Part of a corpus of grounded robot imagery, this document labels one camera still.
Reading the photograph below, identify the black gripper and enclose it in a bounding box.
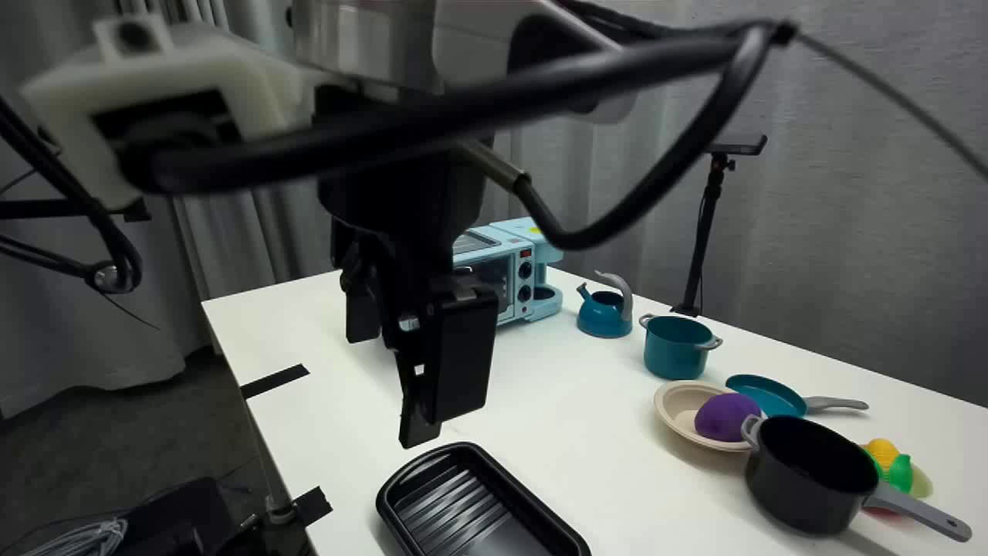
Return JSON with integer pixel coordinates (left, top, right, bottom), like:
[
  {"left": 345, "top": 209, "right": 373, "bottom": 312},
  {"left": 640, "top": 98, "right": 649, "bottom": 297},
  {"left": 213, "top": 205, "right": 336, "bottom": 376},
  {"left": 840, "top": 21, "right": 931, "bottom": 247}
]
[{"left": 312, "top": 86, "right": 503, "bottom": 450}]

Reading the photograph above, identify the purple toy object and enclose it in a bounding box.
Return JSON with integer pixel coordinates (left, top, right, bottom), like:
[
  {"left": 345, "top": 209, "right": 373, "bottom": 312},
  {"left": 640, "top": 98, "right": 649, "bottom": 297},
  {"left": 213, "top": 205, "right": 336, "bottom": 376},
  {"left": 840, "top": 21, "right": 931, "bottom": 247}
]
[{"left": 690, "top": 389, "right": 764, "bottom": 446}]

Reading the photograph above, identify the beige plate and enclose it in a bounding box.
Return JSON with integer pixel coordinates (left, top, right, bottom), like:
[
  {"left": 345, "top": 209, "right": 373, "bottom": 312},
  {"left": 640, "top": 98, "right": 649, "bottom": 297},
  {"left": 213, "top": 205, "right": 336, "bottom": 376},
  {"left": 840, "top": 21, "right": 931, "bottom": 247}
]
[{"left": 651, "top": 376, "right": 769, "bottom": 458}]

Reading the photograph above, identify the light blue toaster oven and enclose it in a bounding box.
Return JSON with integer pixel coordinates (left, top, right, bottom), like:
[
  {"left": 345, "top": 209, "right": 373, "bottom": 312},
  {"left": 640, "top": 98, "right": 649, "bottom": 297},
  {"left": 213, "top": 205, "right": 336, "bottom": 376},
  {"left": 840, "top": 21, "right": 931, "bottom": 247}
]
[{"left": 449, "top": 215, "right": 567, "bottom": 331}]

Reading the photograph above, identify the black tape strip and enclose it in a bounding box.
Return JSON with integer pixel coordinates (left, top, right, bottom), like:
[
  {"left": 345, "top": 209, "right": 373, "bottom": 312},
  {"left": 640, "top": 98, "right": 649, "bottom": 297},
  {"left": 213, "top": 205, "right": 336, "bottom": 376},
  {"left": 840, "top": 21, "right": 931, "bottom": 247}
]
[
  {"left": 238, "top": 361, "right": 312, "bottom": 403},
  {"left": 289, "top": 484, "right": 336, "bottom": 525}
]

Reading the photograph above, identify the black grill tray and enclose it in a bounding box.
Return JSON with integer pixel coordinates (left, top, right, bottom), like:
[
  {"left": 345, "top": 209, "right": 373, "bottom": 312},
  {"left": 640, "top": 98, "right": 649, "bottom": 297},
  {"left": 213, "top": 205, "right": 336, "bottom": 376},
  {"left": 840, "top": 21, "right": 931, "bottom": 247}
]
[{"left": 373, "top": 438, "right": 596, "bottom": 556}]

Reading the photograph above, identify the teal toy pot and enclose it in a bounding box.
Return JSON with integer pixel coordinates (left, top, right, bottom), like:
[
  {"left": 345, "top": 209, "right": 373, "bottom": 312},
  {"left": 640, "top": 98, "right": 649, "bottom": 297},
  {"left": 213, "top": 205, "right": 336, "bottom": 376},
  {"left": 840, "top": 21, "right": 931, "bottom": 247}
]
[{"left": 637, "top": 312, "right": 726, "bottom": 385}]

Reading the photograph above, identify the black tripod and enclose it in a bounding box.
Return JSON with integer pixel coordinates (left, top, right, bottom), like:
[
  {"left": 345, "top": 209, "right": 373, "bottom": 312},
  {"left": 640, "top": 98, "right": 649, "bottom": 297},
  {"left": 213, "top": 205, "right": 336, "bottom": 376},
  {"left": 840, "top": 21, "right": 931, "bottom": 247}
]
[{"left": 0, "top": 91, "right": 152, "bottom": 304}]

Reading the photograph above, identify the black saucepan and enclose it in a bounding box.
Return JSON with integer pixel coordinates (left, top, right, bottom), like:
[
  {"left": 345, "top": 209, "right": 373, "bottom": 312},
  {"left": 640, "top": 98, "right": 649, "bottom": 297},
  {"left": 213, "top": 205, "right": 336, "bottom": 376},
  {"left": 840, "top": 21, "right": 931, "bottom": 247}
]
[{"left": 736, "top": 415, "right": 974, "bottom": 547}]

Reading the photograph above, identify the toy burger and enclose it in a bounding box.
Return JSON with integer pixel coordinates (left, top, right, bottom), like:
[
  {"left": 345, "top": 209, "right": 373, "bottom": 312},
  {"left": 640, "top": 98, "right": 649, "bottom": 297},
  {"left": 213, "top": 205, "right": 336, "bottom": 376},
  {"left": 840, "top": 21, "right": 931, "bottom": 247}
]
[{"left": 860, "top": 436, "right": 934, "bottom": 518}]

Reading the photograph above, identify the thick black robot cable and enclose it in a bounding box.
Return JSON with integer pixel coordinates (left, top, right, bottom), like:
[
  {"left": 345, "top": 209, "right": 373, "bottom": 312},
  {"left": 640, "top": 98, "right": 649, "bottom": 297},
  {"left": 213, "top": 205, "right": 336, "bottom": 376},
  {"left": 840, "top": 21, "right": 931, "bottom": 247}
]
[{"left": 116, "top": 16, "right": 799, "bottom": 258}]

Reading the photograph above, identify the black camera on stand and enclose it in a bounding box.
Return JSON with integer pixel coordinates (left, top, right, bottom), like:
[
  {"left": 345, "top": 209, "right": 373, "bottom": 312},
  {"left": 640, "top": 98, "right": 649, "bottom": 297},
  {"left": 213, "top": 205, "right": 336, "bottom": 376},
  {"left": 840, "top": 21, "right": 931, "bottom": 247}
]
[{"left": 672, "top": 134, "right": 771, "bottom": 319}]

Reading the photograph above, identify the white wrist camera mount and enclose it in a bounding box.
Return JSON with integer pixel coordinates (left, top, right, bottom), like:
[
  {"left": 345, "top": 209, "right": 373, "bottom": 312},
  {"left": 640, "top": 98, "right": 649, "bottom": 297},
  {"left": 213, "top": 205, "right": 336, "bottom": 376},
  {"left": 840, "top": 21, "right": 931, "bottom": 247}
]
[{"left": 17, "top": 13, "right": 323, "bottom": 209}]

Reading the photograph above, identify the thin grey cable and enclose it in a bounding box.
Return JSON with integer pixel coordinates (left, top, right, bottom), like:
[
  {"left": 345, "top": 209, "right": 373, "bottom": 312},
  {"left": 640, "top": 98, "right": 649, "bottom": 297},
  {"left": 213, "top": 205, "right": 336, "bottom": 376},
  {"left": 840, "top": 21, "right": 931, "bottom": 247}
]
[{"left": 789, "top": 28, "right": 988, "bottom": 182}]

